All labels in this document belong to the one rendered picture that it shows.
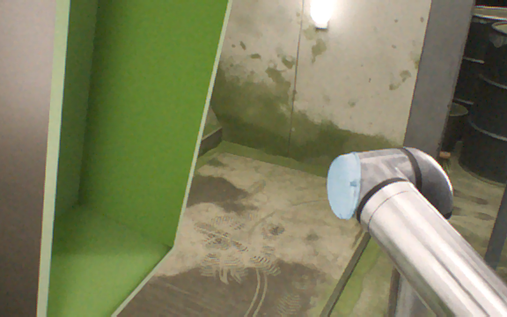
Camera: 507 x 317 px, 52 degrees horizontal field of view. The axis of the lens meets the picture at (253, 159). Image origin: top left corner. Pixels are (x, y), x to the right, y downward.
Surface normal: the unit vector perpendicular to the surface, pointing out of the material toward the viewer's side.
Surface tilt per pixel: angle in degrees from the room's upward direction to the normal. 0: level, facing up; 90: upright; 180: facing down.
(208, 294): 0
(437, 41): 90
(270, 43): 90
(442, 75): 90
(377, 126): 90
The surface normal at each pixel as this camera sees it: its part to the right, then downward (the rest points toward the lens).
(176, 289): 0.06, -0.91
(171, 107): -0.35, 0.39
